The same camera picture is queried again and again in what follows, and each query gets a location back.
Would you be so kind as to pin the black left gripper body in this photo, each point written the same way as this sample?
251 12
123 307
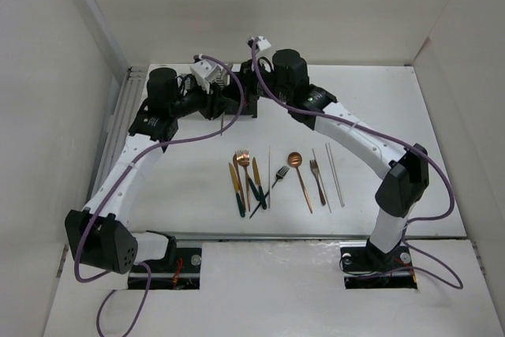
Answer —
207 102

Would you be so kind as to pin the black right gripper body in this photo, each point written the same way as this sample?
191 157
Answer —
252 84

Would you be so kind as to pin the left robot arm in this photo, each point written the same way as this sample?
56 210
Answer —
99 234

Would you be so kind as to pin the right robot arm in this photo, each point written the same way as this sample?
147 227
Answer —
402 168

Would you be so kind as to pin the black slotted utensil container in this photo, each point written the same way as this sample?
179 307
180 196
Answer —
252 110

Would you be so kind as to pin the copper spoon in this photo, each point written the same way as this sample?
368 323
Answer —
295 160

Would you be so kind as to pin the black fork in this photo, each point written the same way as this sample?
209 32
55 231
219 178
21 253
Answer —
279 176

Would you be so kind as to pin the small copper fork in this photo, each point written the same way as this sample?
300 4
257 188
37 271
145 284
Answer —
316 173

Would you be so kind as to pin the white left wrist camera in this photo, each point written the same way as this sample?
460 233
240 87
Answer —
205 72

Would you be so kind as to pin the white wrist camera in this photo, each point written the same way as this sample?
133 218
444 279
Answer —
205 72
259 45

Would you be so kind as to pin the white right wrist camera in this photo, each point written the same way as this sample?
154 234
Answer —
259 45

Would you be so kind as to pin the gold knife green handle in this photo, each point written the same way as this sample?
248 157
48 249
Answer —
257 180
234 178

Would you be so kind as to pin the aluminium frame rail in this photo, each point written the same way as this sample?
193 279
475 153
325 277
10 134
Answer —
122 103

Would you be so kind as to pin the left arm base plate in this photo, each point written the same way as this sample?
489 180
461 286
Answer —
181 271

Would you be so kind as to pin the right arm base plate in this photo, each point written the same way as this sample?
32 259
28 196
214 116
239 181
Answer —
362 274

